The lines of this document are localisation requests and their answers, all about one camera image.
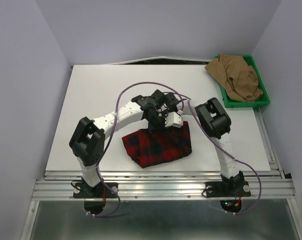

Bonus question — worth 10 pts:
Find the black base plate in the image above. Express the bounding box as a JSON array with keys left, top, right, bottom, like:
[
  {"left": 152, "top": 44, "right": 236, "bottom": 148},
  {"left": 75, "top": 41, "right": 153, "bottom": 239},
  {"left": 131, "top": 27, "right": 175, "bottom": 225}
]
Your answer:
[
  {"left": 71, "top": 181, "right": 117, "bottom": 199},
  {"left": 202, "top": 181, "right": 251, "bottom": 198}
]

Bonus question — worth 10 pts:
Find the red plaid skirt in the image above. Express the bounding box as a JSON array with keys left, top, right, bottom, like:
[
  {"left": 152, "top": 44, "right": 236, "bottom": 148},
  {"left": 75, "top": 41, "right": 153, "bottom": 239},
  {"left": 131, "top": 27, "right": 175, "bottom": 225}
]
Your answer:
[{"left": 122, "top": 121, "right": 192, "bottom": 169}]

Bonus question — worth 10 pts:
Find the aluminium rail frame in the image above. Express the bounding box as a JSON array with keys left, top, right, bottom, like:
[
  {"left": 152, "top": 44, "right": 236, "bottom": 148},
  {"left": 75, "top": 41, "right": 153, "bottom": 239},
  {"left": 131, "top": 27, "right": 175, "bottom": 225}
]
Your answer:
[{"left": 21, "top": 108, "right": 302, "bottom": 240}]

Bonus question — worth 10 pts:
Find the tan brown skirt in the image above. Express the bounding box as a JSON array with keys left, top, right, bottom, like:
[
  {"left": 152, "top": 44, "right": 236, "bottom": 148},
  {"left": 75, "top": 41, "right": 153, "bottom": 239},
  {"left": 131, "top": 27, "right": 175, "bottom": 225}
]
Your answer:
[{"left": 205, "top": 53, "right": 264, "bottom": 103}]

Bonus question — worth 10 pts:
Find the green plastic bin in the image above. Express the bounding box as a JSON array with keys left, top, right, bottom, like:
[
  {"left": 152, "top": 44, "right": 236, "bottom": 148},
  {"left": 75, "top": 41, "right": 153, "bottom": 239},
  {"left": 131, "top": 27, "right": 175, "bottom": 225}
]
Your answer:
[{"left": 213, "top": 54, "right": 270, "bottom": 108}]

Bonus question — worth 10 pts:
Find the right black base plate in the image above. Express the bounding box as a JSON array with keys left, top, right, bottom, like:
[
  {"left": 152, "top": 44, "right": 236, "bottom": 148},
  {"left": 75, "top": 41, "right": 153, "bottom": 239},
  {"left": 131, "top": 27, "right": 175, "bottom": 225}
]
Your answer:
[{"left": 202, "top": 181, "right": 251, "bottom": 198}]

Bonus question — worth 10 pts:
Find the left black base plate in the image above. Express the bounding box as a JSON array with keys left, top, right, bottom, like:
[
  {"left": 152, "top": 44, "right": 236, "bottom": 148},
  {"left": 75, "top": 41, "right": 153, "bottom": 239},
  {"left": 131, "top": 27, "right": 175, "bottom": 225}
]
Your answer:
[{"left": 71, "top": 181, "right": 117, "bottom": 199}]

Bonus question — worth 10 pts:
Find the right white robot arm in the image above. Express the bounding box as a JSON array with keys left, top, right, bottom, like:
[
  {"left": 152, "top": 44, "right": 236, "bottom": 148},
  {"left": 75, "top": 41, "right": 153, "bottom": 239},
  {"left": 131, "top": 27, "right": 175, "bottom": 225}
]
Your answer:
[{"left": 183, "top": 97, "right": 244, "bottom": 195}]

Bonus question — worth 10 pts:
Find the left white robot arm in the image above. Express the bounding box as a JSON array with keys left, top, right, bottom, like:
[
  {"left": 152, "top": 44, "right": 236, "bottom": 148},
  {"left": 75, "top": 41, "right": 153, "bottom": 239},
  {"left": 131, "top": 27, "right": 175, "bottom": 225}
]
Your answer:
[{"left": 69, "top": 89, "right": 172, "bottom": 197}]

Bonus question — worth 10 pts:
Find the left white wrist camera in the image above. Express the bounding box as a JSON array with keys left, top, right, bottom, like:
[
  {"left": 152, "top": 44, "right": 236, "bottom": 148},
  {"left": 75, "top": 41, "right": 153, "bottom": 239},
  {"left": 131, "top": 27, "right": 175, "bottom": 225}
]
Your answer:
[{"left": 164, "top": 112, "right": 183, "bottom": 128}]

